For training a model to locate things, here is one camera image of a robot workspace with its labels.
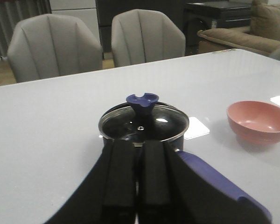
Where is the black side table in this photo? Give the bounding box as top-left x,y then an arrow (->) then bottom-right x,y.
183,0 -> 252,47

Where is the right beige upholstered chair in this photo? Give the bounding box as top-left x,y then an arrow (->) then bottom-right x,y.
111,10 -> 186,67

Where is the left beige upholstered chair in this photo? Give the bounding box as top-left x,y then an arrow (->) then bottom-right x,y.
7,14 -> 103,83

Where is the beige upholstered chair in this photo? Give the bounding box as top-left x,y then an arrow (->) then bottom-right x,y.
111,10 -> 186,67
7,14 -> 103,83

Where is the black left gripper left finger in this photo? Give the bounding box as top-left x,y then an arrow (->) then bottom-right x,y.
47,140 -> 136,224

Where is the pink plastic bowl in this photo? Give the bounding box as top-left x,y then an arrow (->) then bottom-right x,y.
227,101 -> 280,145

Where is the glass lid blue knob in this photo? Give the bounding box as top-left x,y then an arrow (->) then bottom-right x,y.
98,93 -> 189,144

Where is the dark blue saucepan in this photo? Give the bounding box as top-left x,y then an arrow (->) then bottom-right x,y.
98,130 -> 273,217

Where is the grey pleated curtain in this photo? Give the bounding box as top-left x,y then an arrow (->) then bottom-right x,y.
0,0 -> 51,60

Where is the beige sofa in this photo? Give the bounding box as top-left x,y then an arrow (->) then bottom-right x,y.
197,0 -> 280,56

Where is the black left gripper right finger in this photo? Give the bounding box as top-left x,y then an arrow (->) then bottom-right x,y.
136,139 -> 273,224

